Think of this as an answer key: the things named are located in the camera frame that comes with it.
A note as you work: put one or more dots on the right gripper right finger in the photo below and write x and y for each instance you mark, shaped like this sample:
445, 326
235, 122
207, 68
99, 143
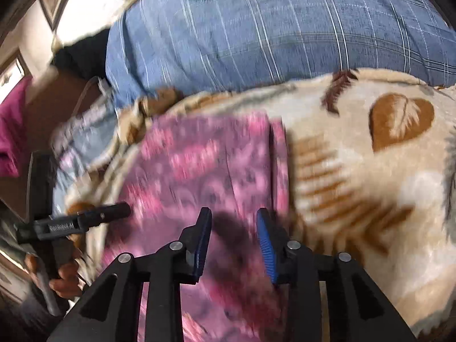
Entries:
334, 290

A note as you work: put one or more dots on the purple floral shirt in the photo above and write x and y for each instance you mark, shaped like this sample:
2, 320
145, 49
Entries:
234, 165

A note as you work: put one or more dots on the grey star bedsheet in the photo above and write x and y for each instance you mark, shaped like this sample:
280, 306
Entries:
76, 144

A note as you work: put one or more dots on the blue plaid pillow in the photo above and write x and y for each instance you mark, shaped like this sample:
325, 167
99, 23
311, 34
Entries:
234, 45

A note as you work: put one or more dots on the person's left hand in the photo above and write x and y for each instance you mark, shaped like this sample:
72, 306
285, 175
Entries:
67, 285

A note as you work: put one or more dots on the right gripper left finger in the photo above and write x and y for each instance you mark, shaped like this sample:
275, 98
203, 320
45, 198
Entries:
110, 308

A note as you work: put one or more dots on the beige leaf print blanket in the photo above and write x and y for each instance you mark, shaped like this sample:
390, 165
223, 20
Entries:
371, 172

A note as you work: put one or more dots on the black cloth at headboard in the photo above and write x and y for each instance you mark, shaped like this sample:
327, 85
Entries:
85, 58

